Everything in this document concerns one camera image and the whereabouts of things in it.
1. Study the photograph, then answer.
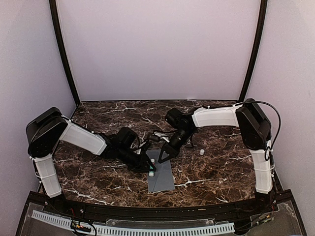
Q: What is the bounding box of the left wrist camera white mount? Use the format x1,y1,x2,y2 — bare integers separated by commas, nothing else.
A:
134,139,151,154

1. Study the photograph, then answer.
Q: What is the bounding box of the clear acrylic front plate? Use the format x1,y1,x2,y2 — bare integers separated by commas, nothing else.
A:
105,218,216,229

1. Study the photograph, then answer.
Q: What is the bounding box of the black curved front rail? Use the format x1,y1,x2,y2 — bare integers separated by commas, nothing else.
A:
52,198,262,222

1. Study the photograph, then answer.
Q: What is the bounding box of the right black frame post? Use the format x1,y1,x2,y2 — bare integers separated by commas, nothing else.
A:
238,0,268,102

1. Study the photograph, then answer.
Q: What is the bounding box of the white slotted cable duct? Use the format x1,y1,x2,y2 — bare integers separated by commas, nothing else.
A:
31,210,235,236

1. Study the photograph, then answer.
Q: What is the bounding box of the white green glue stick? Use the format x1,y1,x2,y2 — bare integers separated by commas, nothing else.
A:
148,158,155,177

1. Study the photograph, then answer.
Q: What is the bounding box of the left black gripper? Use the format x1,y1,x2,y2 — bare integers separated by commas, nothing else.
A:
117,146,156,172

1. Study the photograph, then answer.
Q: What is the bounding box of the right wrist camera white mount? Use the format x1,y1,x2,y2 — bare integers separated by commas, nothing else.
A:
147,130,170,143

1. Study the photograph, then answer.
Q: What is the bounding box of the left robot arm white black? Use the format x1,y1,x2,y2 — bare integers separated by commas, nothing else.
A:
26,107,156,214

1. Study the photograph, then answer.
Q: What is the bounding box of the black frame post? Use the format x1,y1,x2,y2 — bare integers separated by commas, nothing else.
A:
238,0,268,102
49,0,81,107

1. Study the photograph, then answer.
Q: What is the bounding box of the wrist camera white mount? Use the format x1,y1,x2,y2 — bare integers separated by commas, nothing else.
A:
134,139,151,154
147,130,170,143

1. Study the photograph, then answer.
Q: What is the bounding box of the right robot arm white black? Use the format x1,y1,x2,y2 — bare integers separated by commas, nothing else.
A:
158,99,277,213

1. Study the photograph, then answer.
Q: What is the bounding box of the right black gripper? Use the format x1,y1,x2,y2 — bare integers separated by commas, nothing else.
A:
158,128,195,163

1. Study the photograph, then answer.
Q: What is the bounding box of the left black frame post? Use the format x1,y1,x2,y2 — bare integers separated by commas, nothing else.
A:
49,0,81,107

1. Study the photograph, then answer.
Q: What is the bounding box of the grey blue envelope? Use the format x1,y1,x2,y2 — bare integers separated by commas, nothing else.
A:
146,149,175,193

